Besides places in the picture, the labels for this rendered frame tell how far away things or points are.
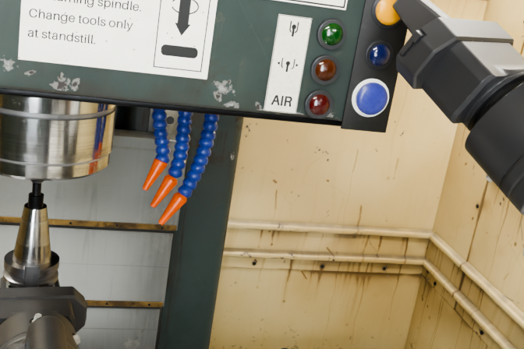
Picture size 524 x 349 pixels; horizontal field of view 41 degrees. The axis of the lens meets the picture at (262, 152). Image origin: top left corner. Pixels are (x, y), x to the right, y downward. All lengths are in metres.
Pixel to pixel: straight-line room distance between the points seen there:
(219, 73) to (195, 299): 0.91
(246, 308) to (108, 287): 0.62
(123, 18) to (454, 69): 0.27
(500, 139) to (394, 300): 1.56
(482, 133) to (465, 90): 0.03
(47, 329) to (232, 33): 0.32
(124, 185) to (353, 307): 0.93
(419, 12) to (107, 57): 0.26
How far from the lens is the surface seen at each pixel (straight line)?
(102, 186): 1.31
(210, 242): 1.42
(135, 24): 0.60
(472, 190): 1.84
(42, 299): 0.85
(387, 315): 2.09
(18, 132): 0.76
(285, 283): 1.93
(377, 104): 0.65
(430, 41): 0.55
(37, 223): 0.86
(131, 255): 1.37
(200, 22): 0.60
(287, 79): 0.63
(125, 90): 0.61
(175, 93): 0.61
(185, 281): 1.46
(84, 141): 0.77
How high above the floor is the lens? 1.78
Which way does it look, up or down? 16 degrees down
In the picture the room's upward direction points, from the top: 9 degrees clockwise
